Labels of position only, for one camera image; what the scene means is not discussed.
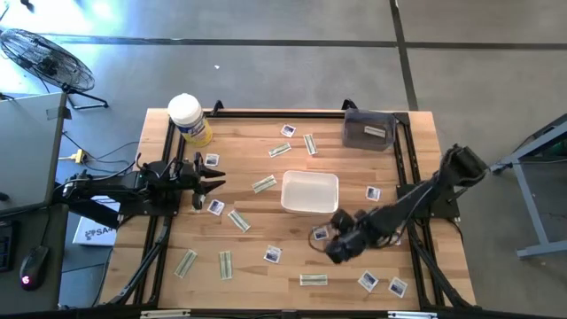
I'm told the black keyboard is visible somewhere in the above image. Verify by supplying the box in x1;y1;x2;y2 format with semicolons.
0;220;15;273

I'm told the white plastic bin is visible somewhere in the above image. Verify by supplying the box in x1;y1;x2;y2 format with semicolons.
281;170;340;215

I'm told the black floor fan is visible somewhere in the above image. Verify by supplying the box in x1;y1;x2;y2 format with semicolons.
0;28;110;111

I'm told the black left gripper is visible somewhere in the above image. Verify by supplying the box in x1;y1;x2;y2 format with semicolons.
176;152;227;209

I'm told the Lysol wipes canister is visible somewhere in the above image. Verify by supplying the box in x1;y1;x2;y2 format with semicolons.
167;92;214;149

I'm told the black computer mouse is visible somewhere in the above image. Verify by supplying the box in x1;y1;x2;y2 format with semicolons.
19;245;50;292

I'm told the black floor cable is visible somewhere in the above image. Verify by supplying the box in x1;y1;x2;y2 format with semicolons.
61;130;143;174

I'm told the grey metal table frame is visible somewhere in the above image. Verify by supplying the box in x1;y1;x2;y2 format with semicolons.
488;113;567;261

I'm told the silver metal bracket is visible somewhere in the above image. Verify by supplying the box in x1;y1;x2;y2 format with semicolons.
387;310;439;319
140;309;192;319

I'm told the grey translucent plastic bin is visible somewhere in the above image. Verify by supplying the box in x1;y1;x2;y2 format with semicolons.
341;108;397;152

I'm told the white cardboard box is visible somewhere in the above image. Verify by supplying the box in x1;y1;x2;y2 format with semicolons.
72;215;119;247

